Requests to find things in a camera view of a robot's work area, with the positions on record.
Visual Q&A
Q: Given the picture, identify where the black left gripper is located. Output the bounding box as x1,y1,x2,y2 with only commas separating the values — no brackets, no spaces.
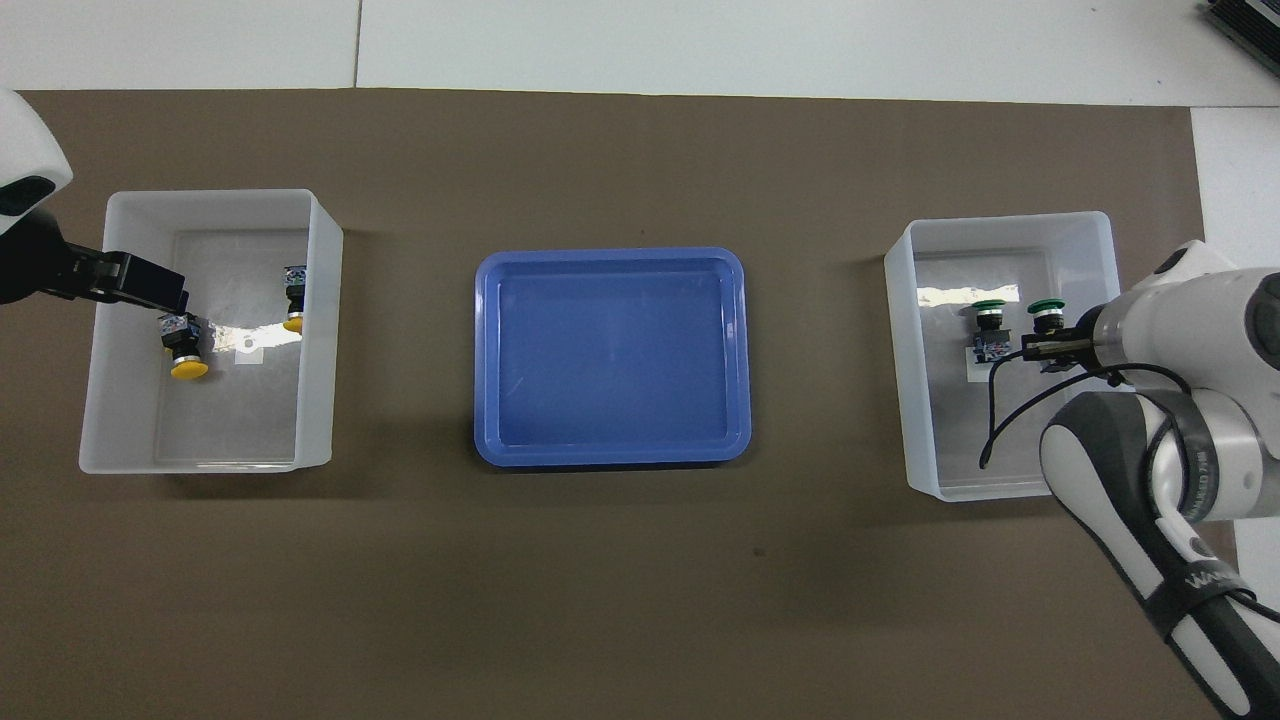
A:
0,205,191,313

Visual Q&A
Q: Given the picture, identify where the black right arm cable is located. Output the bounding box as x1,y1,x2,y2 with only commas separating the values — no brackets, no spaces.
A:
978,362,1196,469

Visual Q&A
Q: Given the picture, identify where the blue plastic tray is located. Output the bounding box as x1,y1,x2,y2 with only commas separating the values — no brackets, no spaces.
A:
474,247,753,469

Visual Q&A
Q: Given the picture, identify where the black ribbed device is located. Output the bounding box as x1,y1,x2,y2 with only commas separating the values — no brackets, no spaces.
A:
1205,0,1280,51

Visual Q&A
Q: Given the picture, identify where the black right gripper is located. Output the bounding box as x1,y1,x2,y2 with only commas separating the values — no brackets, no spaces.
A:
1020,305,1107,373

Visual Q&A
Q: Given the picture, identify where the brown table mat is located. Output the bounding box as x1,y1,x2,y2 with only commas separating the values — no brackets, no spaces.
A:
0,88,1241,720

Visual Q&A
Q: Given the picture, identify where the translucent white plastic box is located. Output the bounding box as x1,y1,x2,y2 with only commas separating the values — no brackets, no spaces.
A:
78,189,345,475
884,211,1118,502

